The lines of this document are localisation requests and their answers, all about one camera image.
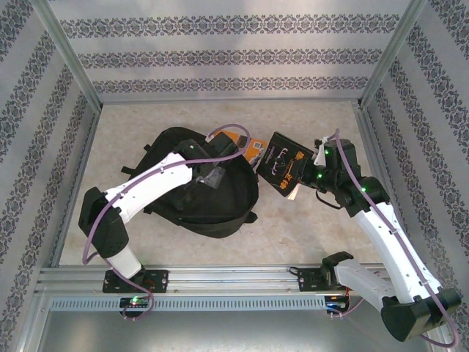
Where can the black book with gold print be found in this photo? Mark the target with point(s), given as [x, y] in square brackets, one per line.
[282, 165]

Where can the orange book with torn cover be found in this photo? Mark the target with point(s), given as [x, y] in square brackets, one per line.
[253, 146]

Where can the black fabric backpack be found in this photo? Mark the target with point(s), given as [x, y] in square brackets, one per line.
[220, 209]

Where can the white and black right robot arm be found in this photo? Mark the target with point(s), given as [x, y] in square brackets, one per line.
[388, 238]

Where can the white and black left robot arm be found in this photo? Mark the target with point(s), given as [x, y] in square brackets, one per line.
[146, 187]

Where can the right controller board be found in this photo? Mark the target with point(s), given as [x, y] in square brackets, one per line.
[335, 304]

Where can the controller board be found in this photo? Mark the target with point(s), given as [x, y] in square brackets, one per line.
[135, 302]
[335, 304]

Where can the left controller board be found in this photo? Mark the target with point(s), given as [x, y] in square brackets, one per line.
[135, 302]

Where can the grey metal front panel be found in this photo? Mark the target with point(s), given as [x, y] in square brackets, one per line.
[234, 333]

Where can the aluminium side rail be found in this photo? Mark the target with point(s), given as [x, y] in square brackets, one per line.
[88, 146]
[375, 146]

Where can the aluminium rear rail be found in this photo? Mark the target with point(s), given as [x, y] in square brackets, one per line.
[227, 99]

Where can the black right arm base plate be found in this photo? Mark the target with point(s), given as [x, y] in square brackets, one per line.
[308, 280]

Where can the aluminium mounting rail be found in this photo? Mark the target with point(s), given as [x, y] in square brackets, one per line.
[227, 278]

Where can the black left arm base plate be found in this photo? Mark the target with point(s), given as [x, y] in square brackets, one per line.
[157, 280]

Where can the aluminium frame post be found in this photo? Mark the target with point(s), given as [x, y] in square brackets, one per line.
[392, 51]
[66, 55]

